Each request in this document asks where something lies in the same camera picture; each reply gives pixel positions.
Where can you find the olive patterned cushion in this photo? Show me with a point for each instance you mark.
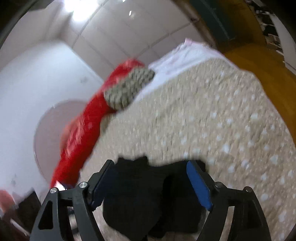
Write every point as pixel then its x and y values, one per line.
pixel 122 94

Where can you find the white wardrobe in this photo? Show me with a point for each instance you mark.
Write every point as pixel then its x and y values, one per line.
pixel 117 30

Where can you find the beige dotted quilt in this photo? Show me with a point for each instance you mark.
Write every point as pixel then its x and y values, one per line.
pixel 221 114

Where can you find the black pants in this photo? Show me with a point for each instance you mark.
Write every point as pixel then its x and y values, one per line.
pixel 145 201

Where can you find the red floral comforter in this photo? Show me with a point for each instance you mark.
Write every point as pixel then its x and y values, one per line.
pixel 82 133

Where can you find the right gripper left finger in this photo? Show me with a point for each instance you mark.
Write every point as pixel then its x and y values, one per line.
pixel 52 221

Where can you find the round white headboard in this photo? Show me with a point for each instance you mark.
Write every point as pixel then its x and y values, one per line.
pixel 48 134

